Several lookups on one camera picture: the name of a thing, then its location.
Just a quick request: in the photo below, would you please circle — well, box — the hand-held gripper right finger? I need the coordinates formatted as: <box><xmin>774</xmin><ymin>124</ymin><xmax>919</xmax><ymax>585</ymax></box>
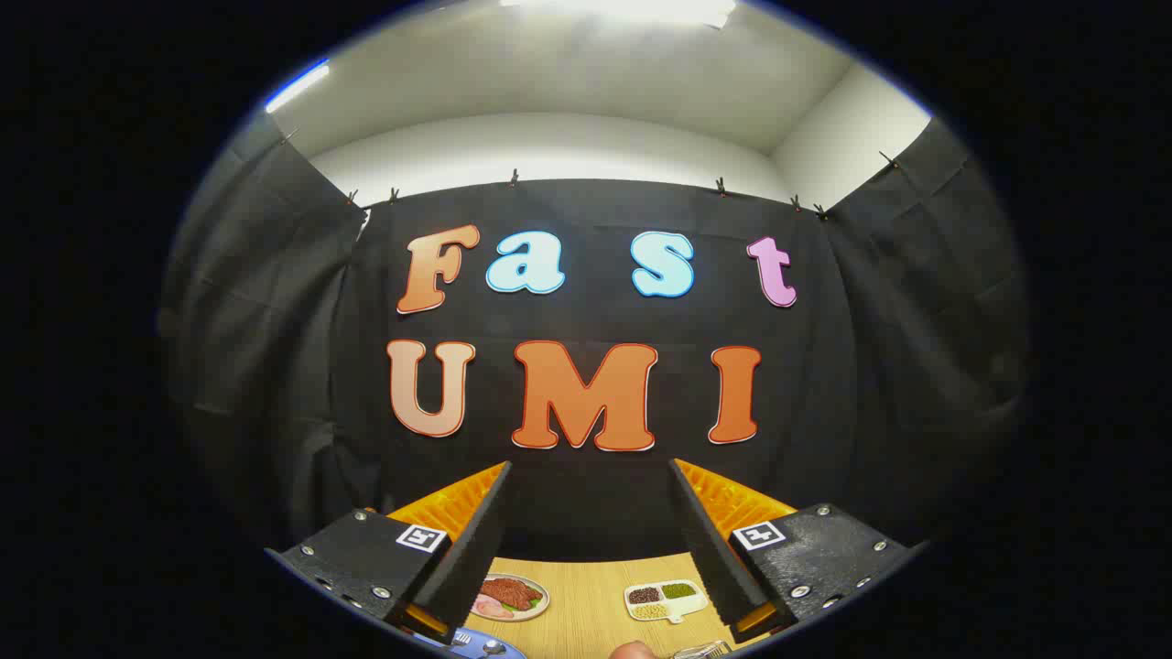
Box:
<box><xmin>667</xmin><ymin>458</ymin><xmax>926</xmax><ymax>646</ymax></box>

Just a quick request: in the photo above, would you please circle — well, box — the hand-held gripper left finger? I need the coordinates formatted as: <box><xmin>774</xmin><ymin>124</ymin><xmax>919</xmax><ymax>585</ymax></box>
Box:
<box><xmin>264</xmin><ymin>460</ymin><xmax>514</xmax><ymax>646</ymax></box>

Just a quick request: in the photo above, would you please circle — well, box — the brown meat steak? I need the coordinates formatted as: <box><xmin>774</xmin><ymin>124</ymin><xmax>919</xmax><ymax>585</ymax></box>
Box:
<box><xmin>481</xmin><ymin>577</ymin><xmax>544</xmax><ymax>611</ymax></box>

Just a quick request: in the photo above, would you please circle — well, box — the white divided tray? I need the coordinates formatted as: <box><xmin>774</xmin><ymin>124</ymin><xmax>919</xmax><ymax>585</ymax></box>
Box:
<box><xmin>624</xmin><ymin>579</ymin><xmax>711</xmax><ymax>625</ymax></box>

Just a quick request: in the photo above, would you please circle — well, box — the white oval plate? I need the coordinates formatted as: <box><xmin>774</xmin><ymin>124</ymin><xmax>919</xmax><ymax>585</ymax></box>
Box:
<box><xmin>470</xmin><ymin>574</ymin><xmax>550</xmax><ymax>623</ymax></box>

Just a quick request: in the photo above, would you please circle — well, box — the row of black cloth clips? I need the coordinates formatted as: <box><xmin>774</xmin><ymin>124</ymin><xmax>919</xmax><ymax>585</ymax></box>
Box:
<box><xmin>279</xmin><ymin>128</ymin><xmax>903</xmax><ymax>221</ymax></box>

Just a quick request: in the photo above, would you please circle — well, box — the wide ceiling light panel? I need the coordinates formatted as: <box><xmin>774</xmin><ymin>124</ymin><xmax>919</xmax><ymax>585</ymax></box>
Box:
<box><xmin>499</xmin><ymin>0</ymin><xmax>738</xmax><ymax>28</ymax></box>

